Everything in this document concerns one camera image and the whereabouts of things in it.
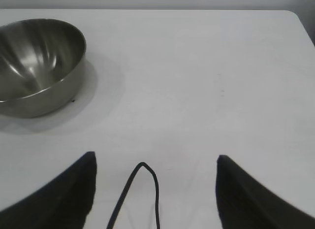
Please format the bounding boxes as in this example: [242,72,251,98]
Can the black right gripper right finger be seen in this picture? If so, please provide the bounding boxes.
[216,154,315,229]

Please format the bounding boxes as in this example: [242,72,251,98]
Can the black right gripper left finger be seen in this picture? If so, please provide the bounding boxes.
[0,151,97,229]

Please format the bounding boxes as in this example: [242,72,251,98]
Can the stainless steel mixing bowl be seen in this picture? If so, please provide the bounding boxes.
[0,18,88,119]

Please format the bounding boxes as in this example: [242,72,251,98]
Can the black cable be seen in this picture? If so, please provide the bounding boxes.
[106,162,160,229]

